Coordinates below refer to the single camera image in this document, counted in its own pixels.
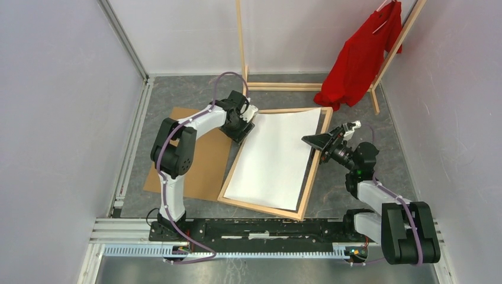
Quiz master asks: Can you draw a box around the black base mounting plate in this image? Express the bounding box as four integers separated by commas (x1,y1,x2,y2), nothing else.
149,218,374,254

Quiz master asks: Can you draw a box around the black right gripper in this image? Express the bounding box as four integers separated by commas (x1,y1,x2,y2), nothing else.
301,125,357,172

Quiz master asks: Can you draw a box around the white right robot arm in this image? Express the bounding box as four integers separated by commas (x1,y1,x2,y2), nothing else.
302,121,441,266

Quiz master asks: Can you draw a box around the pink clothes hanger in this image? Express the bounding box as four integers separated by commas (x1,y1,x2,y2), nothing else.
371,0,399,34

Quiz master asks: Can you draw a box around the light wooden picture frame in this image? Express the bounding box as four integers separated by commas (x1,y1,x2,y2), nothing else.
217,107,333,221

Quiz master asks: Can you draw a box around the red t-shirt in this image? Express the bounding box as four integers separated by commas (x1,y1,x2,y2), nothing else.
313,1,402,111

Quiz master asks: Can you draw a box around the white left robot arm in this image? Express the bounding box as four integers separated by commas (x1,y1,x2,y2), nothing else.
150,91,258,241

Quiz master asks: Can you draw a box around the printed photo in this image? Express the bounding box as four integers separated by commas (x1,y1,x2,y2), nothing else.
223,108,321,211

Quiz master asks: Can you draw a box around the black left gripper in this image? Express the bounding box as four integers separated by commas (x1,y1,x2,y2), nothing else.
220,114,255,147

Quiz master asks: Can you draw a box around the white slotted cable duct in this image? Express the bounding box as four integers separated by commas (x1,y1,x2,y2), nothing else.
102,244,348,260

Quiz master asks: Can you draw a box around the wooden clothes rack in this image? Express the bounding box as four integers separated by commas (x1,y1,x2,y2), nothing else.
235,0,427,116

